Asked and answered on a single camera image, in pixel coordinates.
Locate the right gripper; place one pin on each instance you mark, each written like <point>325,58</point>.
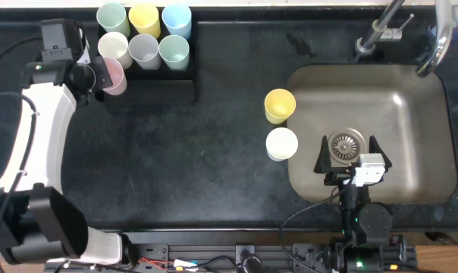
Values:
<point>337,178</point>

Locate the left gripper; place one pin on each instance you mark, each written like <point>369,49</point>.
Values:
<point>102,74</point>

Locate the pink cup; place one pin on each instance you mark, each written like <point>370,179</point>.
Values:
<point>118,81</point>

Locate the white cup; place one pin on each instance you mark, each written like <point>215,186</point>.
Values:
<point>281,143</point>
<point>113,46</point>

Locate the yellow cup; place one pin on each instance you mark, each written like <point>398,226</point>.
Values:
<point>143,16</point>
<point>279,104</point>

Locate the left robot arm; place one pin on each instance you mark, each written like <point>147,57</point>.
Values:
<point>43,132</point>

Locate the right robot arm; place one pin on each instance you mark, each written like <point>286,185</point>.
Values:
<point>375,223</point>

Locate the grey cup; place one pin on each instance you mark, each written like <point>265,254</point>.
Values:
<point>143,49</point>

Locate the black tray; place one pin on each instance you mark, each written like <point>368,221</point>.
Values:
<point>157,93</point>

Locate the green cup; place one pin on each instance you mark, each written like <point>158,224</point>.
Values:
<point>111,16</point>
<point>174,49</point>

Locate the steel sink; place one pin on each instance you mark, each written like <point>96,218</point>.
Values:
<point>403,125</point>

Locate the blue cup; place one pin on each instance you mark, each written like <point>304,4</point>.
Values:
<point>176,17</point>

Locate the steel tap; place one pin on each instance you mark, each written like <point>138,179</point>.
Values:
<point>377,28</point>

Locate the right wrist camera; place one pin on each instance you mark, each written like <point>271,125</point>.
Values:
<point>370,170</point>

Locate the mounting rail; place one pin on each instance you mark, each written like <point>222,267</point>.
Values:
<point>214,252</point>

